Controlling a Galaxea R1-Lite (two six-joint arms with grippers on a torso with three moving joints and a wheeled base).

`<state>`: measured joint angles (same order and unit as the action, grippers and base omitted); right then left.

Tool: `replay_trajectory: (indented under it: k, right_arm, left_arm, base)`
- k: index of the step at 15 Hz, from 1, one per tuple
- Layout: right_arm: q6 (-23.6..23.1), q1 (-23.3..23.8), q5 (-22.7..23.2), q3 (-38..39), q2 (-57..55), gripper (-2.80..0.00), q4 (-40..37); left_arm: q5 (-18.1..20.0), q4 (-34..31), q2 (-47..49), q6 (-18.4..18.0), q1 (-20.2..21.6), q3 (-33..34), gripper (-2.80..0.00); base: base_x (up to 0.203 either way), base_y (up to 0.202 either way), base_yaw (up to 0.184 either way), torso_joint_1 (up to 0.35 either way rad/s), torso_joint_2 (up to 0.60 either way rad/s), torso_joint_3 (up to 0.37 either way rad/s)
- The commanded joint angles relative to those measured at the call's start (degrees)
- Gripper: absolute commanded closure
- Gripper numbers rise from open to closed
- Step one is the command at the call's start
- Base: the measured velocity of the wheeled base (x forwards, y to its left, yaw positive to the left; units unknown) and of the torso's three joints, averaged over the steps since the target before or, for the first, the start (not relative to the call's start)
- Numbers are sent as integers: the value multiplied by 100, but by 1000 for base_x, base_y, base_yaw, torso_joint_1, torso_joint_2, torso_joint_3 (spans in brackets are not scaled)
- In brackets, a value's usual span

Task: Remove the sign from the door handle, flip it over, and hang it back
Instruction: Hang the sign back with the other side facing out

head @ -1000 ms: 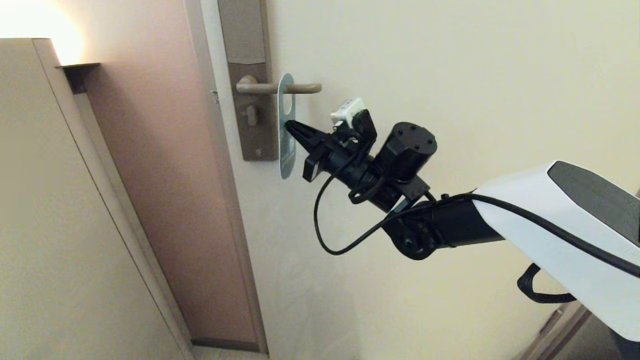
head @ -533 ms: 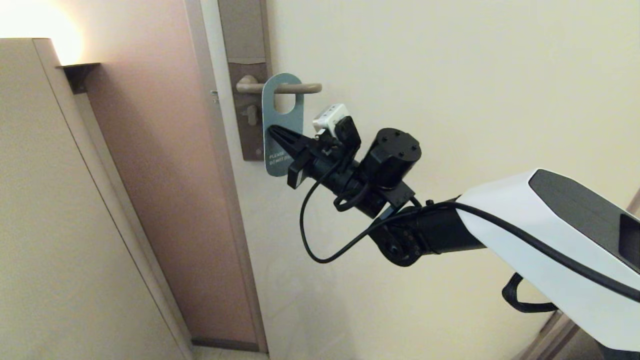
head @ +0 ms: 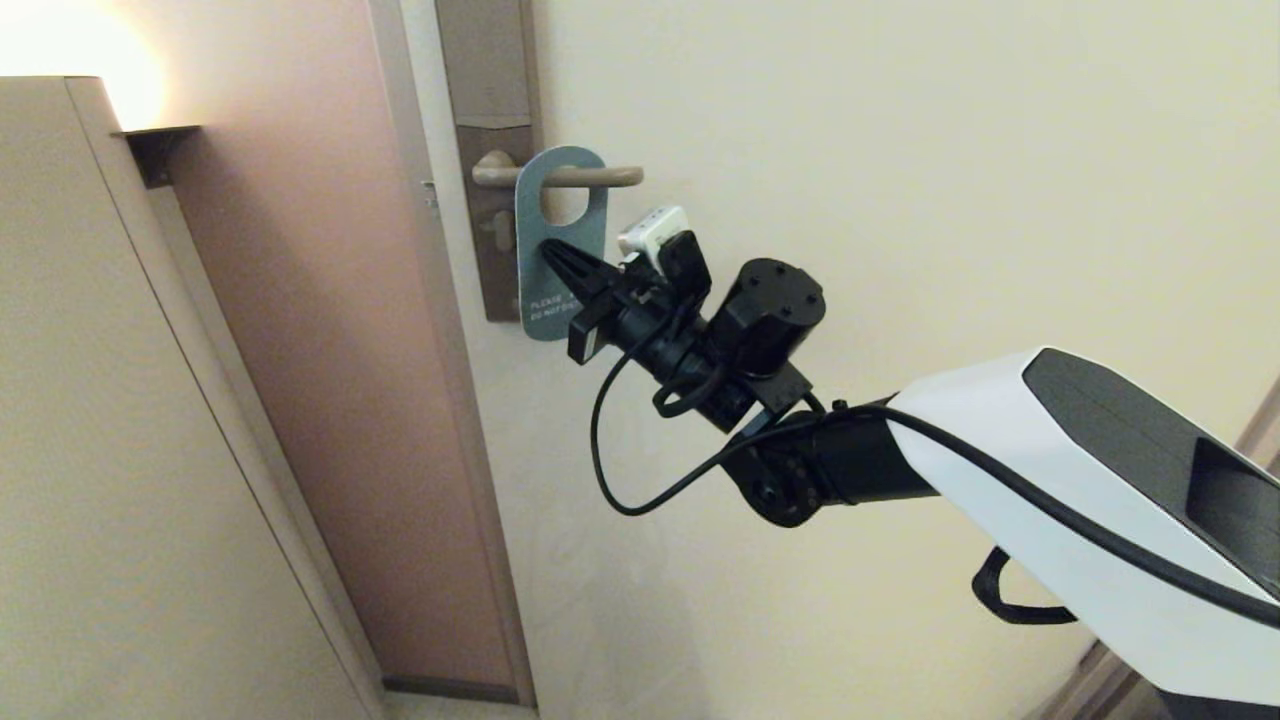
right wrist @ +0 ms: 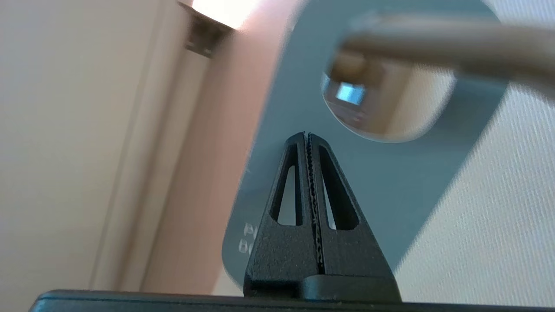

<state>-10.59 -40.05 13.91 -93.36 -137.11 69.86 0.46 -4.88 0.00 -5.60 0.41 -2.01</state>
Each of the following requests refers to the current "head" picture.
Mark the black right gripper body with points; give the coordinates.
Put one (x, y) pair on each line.
(650, 335)

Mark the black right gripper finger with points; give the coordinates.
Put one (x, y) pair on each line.
(580, 268)

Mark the blue do-not-disturb door hanger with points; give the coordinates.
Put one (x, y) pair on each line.
(570, 225)

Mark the white door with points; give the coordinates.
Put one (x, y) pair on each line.
(900, 150)

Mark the brown metal lock plate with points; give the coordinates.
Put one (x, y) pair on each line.
(490, 60)

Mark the dark wall lamp bracket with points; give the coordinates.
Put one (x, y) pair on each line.
(158, 148)

